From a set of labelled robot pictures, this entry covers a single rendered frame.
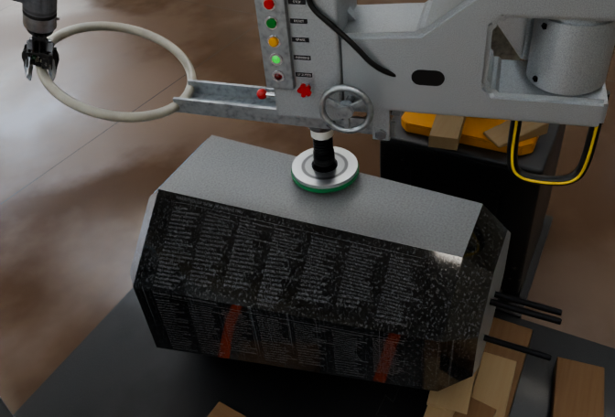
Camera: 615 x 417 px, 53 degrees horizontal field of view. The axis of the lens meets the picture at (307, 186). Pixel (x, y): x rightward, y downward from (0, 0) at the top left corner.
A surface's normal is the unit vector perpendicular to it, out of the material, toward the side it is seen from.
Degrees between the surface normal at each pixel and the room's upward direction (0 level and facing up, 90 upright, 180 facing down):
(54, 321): 0
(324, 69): 90
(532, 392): 0
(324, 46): 90
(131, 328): 0
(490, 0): 90
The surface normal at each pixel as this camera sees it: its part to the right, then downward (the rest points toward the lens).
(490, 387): -0.08, -0.77
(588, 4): -0.27, 0.62
